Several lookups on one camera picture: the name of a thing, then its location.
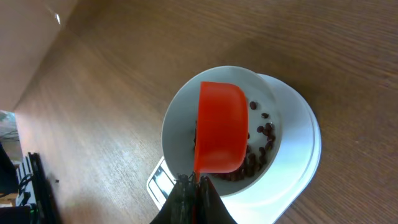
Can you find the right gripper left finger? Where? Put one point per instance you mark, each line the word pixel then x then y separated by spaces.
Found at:
pixel 180 204

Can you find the black metal rack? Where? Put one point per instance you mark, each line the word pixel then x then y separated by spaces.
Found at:
pixel 35 192

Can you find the beans in white bowl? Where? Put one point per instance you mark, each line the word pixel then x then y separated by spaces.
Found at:
pixel 261 140

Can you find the white digital kitchen scale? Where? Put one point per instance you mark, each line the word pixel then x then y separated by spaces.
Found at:
pixel 291 171

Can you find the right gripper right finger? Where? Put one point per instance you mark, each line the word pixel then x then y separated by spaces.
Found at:
pixel 210 209

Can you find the white round bowl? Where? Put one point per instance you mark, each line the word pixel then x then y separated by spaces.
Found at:
pixel 178 129

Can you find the orange measuring scoop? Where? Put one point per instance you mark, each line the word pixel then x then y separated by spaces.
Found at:
pixel 222 129

